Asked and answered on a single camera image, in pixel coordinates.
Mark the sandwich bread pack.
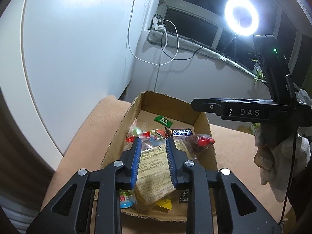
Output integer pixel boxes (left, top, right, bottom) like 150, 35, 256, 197
121, 136, 203, 212

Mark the green candy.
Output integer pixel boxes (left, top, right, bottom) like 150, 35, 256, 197
154, 115, 173, 128

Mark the right white gloved hand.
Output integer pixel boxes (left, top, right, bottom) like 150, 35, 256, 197
253, 88, 312, 203

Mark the black white snack packet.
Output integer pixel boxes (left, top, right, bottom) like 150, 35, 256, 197
179, 190, 189, 203

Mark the yellow snack packet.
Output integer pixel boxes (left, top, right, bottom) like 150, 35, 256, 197
155, 198, 172, 210

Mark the red clear snack packet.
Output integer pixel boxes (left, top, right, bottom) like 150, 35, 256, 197
125, 119, 166, 143

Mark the blue round jelly cup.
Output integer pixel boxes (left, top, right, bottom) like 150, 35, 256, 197
120, 190, 137, 209

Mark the green potted plant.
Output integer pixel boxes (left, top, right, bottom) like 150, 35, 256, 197
247, 52, 268, 86

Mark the open cardboard box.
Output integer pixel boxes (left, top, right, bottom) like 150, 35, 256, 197
102, 91, 212, 222

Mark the Snickers bar on table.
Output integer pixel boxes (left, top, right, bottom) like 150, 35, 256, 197
165, 128, 193, 137

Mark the white cabinet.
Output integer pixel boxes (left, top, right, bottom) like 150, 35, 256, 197
1, 0, 149, 170

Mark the white power strip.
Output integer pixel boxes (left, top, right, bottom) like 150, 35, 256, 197
151, 16, 166, 31

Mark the ring light tripod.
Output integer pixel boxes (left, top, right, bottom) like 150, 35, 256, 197
221, 34, 238, 61

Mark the bright ring light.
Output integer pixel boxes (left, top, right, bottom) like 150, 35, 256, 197
224, 0, 259, 36

